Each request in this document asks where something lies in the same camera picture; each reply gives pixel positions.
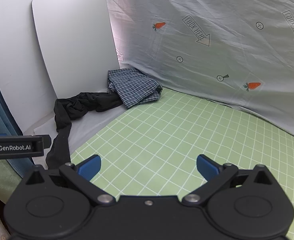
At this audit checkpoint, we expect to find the blue plaid cloth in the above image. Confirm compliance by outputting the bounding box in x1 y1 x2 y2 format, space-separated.
107 67 163 109

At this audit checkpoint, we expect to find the black knit garment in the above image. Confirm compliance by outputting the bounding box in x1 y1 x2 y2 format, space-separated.
46 92 124 170

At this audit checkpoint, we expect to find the grey carrot print sheet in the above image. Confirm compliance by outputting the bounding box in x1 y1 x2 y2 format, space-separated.
101 0 294 140

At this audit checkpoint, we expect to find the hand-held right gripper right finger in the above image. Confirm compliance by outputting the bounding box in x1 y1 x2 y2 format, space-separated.
182 154 273 206

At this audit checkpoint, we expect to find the plain green cloth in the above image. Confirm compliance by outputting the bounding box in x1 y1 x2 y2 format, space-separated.
0 160 25 203

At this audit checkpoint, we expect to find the green grid sheet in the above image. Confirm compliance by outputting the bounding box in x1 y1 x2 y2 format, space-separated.
69 87 294 240

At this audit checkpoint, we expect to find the white rounded board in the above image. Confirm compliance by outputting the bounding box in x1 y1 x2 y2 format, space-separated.
32 0 120 100

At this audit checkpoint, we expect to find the large white board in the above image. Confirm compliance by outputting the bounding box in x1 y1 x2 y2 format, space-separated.
0 0 59 134

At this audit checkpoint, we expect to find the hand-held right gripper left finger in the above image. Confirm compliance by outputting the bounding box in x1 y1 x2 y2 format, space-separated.
23 154 117 207

